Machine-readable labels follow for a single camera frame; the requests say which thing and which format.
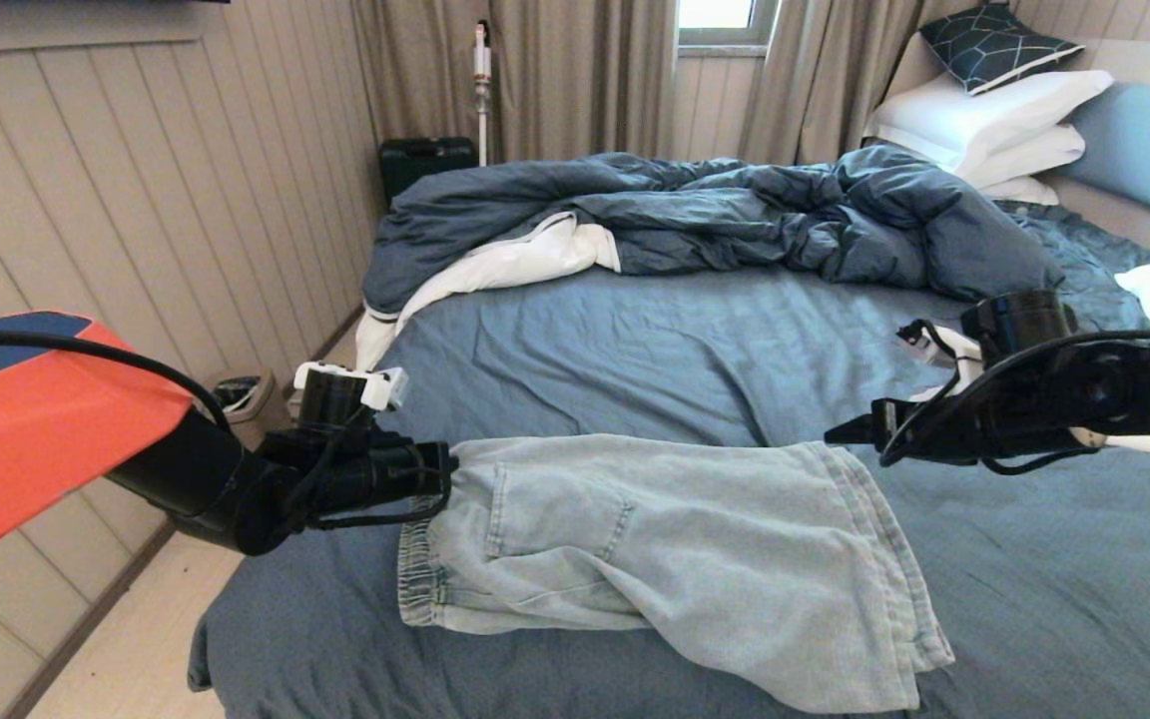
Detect medium white pillow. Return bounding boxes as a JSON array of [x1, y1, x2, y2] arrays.
[[954, 125, 1085, 191]]

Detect small white pillow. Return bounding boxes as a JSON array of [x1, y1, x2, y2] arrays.
[[979, 178, 1060, 208]]

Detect beige trash bin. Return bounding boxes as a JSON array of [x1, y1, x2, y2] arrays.
[[206, 369, 282, 425]]

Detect white remote control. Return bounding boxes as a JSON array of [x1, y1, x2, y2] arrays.
[[1074, 429, 1150, 457]]

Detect window with grey frame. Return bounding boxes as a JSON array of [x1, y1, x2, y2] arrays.
[[677, 0, 779, 49]]

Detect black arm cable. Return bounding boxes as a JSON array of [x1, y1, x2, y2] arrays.
[[0, 330, 232, 435], [879, 330, 1150, 475]]

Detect dark blue white-lined duvet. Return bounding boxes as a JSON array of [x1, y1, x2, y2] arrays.
[[355, 148, 1067, 388]]

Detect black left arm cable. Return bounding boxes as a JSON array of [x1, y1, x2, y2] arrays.
[[0, 330, 232, 435]]

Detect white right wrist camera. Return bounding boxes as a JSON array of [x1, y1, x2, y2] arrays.
[[896, 320, 985, 402]]

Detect white stick vacuum cleaner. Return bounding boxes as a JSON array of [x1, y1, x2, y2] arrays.
[[472, 20, 493, 168]]

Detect large white pillow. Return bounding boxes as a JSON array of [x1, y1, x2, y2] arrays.
[[869, 70, 1115, 176]]

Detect bed with blue sheet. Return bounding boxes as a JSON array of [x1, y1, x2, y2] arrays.
[[188, 205, 1150, 719]]

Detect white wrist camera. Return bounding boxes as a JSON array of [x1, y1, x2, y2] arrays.
[[360, 366, 408, 412], [896, 320, 985, 402]]

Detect wide beige curtain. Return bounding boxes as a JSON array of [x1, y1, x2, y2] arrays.
[[350, 0, 678, 166]]

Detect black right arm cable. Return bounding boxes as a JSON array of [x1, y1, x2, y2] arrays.
[[879, 330, 1150, 475]]

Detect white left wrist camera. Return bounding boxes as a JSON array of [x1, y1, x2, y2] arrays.
[[360, 366, 408, 412]]

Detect dark geometric patterned cushion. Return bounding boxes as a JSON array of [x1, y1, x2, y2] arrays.
[[919, 3, 1085, 98]]

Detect narrow beige curtain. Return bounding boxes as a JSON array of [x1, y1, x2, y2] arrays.
[[740, 0, 925, 166]]

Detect light blue denim shorts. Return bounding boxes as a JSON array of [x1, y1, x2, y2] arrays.
[[397, 434, 957, 715]]

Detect black hard suitcase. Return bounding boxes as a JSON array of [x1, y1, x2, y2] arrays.
[[378, 137, 481, 209]]

